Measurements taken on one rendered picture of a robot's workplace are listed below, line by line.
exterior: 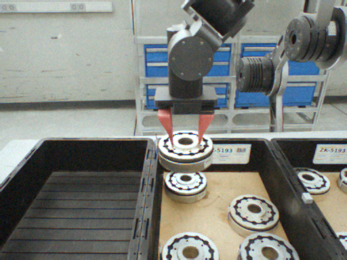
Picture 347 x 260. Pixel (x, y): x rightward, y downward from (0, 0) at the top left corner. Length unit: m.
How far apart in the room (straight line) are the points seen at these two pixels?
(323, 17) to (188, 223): 0.73
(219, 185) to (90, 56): 2.76
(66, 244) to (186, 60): 0.44
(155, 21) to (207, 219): 2.73
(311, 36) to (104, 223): 0.79
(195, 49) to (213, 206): 0.41
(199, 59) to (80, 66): 3.04
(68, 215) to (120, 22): 2.70
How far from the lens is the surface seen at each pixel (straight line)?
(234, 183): 0.75
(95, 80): 3.38
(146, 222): 0.49
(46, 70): 3.50
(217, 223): 0.64
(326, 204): 0.76
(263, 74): 1.45
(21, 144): 1.33
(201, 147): 0.51
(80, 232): 0.64
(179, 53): 0.36
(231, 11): 0.43
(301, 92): 2.78
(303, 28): 0.99
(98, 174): 0.80
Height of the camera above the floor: 1.28
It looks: 28 degrees down
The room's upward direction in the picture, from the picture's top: straight up
